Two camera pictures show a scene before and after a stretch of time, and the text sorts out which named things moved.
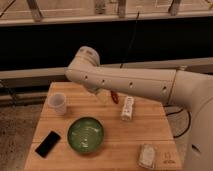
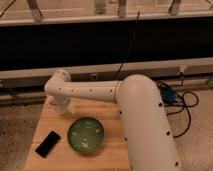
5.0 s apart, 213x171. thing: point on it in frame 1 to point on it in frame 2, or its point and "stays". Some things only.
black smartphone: [48, 144] stays
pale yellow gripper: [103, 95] to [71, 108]
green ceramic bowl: [85, 135] stays
